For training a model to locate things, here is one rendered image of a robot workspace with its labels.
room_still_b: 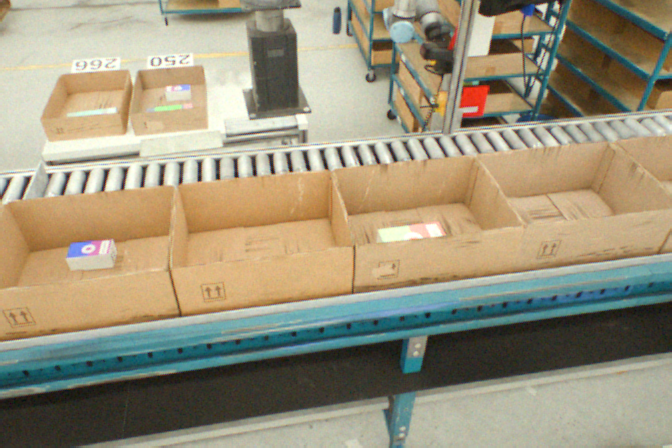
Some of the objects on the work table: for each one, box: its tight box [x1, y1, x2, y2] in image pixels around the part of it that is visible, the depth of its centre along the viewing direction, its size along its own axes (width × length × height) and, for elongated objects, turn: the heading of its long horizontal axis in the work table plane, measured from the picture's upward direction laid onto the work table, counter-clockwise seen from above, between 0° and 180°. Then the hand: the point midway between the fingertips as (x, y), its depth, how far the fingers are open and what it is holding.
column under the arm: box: [242, 18, 311, 120], centre depth 214 cm, size 26×26×33 cm
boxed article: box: [166, 85, 191, 101], centre depth 225 cm, size 6×10×5 cm, turn 101°
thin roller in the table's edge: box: [227, 122, 297, 135], centre depth 210 cm, size 2×28×2 cm, turn 103°
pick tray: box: [39, 69, 133, 142], centre depth 213 cm, size 28×38×10 cm
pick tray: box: [129, 65, 208, 137], centre depth 217 cm, size 28×38×10 cm
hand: (445, 68), depth 203 cm, fingers closed
